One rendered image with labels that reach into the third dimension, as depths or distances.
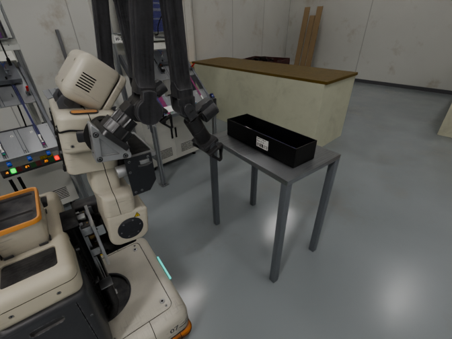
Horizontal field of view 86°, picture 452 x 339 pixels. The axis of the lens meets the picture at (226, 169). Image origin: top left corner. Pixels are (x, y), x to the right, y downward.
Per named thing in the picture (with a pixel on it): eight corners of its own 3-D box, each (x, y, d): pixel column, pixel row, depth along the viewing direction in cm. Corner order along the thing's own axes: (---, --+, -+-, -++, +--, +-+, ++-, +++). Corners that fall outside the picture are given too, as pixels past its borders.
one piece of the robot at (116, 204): (89, 280, 90) (53, 120, 63) (73, 223, 117) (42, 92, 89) (157, 252, 105) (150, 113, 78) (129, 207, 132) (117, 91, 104)
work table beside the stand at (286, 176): (273, 283, 157) (287, 181, 115) (213, 222, 206) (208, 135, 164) (316, 249, 180) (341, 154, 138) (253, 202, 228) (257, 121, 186)
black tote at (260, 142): (227, 134, 165) (227, 118, 159) (246, 128, 174) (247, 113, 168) (292, 168, 126) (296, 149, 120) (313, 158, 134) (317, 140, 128)
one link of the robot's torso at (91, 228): (95, 271, 103) (76, 229, 91) (83, 232, 123) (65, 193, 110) (155, 241, 117) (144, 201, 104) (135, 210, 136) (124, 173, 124)
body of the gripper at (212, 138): (204, 132, 97) (196, 119, 92) (219, 140, 90) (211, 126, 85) (193, 143, 96) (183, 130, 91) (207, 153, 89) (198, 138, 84)
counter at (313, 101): (313, 153, 309) (327, 81, 263) (196, 110, 468) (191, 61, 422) (342, 136, 355) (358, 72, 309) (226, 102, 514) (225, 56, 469)
